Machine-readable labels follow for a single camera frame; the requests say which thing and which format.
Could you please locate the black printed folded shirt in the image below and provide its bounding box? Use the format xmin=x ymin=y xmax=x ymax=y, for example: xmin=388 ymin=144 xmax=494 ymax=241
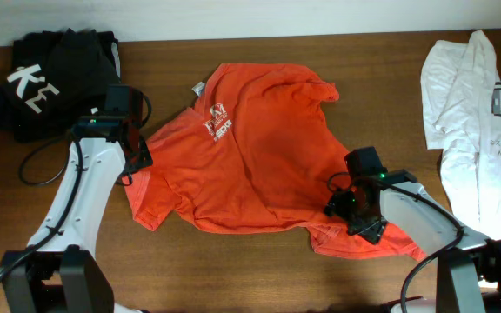
xmin=2 ymin=29 xmax=120 ymax=123

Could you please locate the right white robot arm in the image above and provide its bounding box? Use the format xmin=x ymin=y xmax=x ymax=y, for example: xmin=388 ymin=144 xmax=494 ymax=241
xmin=324 ymin=170 xmax=501 ymax=312

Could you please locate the white printed t-shirt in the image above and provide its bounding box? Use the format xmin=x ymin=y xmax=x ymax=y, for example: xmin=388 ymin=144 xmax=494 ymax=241
xmin=420 ymin=30 xmax=501 ymax=240

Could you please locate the dark navy folded shirt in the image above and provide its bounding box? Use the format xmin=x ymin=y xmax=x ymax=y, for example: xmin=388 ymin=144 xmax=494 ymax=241
xmin=0 ymin=89 xmax=105 ymax=143

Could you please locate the orange t-shirt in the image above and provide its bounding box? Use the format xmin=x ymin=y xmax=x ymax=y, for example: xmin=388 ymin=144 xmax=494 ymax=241
xmin=125 ymin=63 xmax=424 ymax=260

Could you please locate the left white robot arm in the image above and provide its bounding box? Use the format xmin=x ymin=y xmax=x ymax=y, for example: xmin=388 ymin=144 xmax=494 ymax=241
xmin=0 ymin=115 xmax=143 ymax=312

